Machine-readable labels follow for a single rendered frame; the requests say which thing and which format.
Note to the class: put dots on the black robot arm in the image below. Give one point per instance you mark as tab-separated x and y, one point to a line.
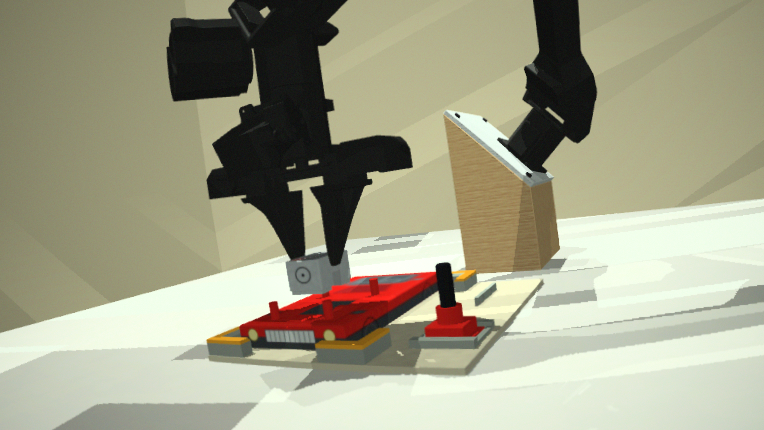
213	58

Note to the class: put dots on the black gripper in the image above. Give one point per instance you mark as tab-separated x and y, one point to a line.
343	167

